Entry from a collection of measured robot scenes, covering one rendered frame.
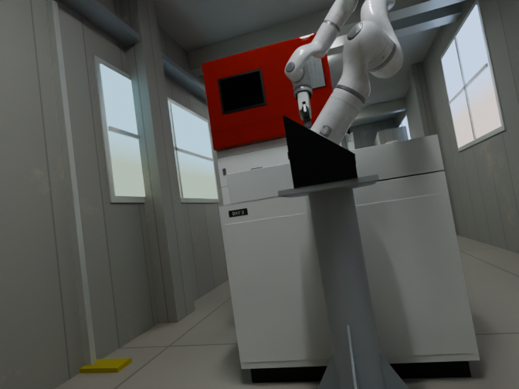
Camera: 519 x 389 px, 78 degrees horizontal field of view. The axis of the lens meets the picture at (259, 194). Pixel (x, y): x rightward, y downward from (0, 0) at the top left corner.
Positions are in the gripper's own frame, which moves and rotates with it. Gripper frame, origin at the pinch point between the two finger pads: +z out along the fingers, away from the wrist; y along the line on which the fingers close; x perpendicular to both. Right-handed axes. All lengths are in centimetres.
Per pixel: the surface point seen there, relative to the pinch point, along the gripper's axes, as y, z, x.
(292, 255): -7, 56, -15
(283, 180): -0.5, 23.1, -14.3
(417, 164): -1.0, 25.8, 40.7
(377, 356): 9, 94, 12
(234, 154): -56, -18, -53
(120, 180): -65, -19, -148
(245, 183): -0.2, 21.6, -31.7
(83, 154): -31, -28, -151
